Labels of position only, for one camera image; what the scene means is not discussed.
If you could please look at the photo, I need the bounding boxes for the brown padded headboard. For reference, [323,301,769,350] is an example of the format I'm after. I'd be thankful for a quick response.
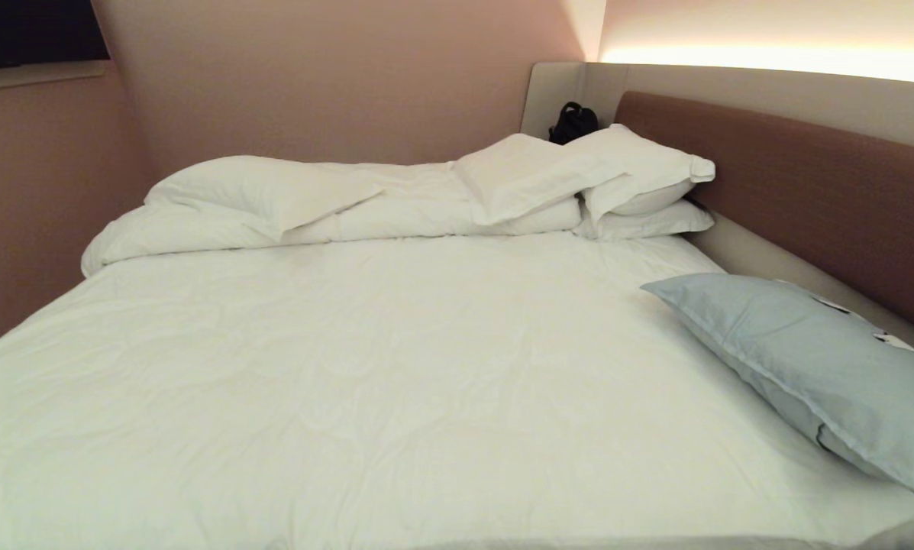
[614,91,914,342]

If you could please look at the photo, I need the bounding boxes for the white folded duvet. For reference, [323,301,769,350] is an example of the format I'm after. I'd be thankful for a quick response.
[80,133,631,279]

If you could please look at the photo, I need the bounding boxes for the white pillow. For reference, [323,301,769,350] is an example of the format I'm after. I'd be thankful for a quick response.
[566,123,717,225]
[575,199,716,242]

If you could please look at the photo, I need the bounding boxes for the beige bed frame surround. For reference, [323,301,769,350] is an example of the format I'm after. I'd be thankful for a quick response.
[519,61,914,367]

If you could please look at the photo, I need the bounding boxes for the black bag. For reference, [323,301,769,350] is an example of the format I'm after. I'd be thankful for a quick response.
[547,101,600,146]

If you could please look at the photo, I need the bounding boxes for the white bed sheet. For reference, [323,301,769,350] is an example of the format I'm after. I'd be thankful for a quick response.
[0,231,914,550]

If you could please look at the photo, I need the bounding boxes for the light blue penguin pillow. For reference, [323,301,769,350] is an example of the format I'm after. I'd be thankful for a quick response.
[640,273,914,500]

